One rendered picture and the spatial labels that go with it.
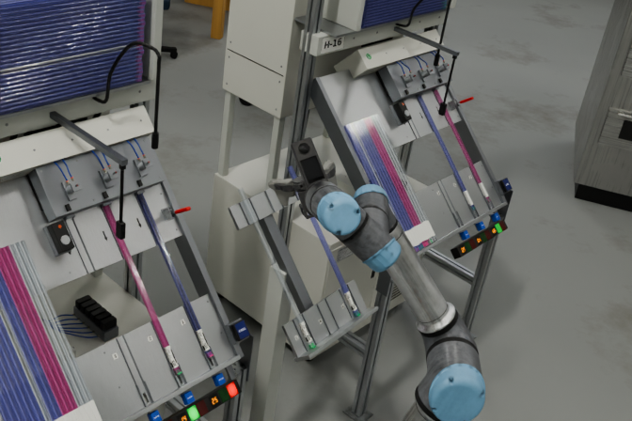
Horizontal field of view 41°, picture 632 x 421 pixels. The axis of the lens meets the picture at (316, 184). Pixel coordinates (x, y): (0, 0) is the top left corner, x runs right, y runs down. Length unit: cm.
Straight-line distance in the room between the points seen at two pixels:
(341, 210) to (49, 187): 89
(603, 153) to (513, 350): 167
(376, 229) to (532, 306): 262
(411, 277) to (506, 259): 268
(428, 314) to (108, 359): 84
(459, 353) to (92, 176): 104
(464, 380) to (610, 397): 208
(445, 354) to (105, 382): 87
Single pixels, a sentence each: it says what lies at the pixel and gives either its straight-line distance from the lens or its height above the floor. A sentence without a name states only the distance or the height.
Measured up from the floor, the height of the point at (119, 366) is 81.
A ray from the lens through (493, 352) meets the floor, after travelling 381.
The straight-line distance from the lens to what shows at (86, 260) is 223.
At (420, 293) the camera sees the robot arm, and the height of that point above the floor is 126.
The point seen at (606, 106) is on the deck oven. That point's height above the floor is 62.
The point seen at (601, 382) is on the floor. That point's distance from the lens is 388.
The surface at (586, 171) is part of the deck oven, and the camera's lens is 517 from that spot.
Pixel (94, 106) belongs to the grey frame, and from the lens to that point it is 229.
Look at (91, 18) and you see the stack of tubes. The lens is 215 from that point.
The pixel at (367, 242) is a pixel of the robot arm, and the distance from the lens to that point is 160.
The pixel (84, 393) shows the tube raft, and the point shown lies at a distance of 217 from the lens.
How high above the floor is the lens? 230
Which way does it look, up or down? 29 degrees down
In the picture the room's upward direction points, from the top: 9 degrees clockwise
